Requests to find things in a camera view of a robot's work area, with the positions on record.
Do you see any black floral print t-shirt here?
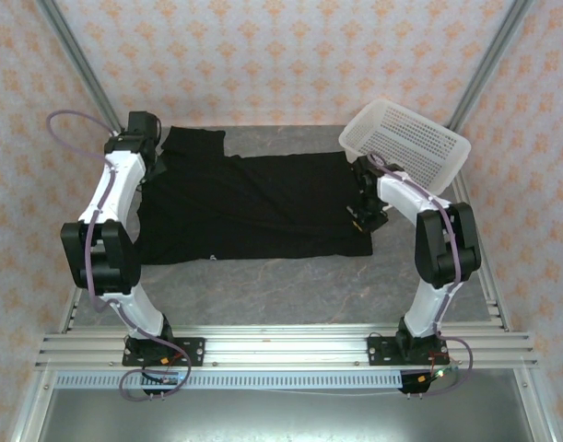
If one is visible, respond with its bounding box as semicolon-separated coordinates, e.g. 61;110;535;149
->
134;126;374;267

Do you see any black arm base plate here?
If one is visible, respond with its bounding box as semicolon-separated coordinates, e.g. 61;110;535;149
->
122;338;206;367
367;334;451;367

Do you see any grey slotted cable duct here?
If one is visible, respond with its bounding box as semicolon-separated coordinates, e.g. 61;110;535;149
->
54;371;405;390

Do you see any small circuit board with LED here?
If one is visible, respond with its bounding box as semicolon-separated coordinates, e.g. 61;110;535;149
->
416;365;462;386
142;367;186;387

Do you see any aluminium mounting rail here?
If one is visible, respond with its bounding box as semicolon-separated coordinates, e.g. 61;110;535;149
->
34;324;538;369

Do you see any aluminium frame leg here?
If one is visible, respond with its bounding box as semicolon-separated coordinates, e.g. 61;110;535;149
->
513;367;561;442
8;367;56;442

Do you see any white plastic basket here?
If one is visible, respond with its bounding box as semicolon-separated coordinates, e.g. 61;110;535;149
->
338;98;473;195

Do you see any aluminium frame post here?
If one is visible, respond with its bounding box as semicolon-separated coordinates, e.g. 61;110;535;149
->
36;0;127;139
448;0;535;131

